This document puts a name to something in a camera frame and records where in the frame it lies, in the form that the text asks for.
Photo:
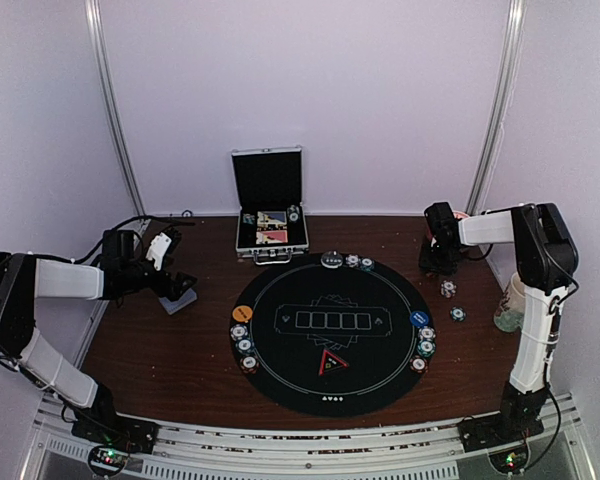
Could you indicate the green blue chip stack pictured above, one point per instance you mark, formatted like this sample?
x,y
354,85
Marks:
x,y
458,314

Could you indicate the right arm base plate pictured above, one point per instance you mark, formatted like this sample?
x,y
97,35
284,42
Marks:
x,y
494,430

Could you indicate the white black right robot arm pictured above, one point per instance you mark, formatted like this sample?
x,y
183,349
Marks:
x,y
546,260

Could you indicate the blue patterned card deck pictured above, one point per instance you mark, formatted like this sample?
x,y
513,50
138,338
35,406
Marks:
x,y
173,306

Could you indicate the orange big blind button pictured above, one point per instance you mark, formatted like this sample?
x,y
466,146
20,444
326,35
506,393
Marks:
x,y
242,314

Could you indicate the blue chips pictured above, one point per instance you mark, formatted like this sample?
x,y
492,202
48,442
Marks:
x,y
427,333
238,332
352,261

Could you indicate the right aluminium frame post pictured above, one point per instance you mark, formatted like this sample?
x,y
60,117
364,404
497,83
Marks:
x,y
502,96

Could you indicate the green ceramic mug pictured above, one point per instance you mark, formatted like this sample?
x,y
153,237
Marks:
x,y
509,314

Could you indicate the blue card deck box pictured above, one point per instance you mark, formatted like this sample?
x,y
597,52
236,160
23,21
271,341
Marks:
x,y
271,218

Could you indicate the red card deck box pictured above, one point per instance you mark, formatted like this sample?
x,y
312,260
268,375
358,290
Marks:
x,y
271,237

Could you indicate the red triangle all-in marker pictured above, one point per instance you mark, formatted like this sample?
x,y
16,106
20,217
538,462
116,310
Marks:
x,y
330,362

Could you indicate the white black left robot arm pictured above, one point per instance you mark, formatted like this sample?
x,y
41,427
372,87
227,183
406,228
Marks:
x,y
119,264

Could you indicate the green chip stack in case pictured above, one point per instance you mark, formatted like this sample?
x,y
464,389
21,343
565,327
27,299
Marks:
x,y
293,213

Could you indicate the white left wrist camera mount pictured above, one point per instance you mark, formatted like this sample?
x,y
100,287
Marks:
x,y
158,249

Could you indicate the blue white chip stack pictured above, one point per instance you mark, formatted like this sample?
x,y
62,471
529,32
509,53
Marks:
x,y
448,289

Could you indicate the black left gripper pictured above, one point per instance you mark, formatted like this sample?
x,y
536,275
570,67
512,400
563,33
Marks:
x,y
171,292

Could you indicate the clear dealer button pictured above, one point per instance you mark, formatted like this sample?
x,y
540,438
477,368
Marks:
x,y
332,260

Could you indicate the orange chips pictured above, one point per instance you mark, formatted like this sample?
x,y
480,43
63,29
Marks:
x,y
249,364
418,364

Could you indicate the aluminium frame post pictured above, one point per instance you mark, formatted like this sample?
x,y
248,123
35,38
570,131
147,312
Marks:
x,y
502,96
97,36

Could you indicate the green chips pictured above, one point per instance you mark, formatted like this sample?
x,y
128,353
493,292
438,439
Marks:
x,y
245,346
367,264
426,348

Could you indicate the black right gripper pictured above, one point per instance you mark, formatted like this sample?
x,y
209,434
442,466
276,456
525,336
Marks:
x,y
426,263

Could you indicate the aluminium poker case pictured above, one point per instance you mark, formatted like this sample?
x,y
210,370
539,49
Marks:
x,y
269,179

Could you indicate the round black poker mat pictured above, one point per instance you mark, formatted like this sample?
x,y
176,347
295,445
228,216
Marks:
x,y
301,308

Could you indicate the teal chip stack in case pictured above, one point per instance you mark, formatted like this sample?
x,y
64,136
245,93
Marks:
x,y
249,219

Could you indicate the left aluminium frame post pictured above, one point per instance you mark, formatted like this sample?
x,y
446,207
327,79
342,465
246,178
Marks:
x,y
97,36

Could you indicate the blue small blind button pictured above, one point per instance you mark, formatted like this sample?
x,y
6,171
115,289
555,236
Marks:
x,y
420,319

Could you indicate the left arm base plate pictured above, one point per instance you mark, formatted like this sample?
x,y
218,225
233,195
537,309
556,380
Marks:
x,y
131,435

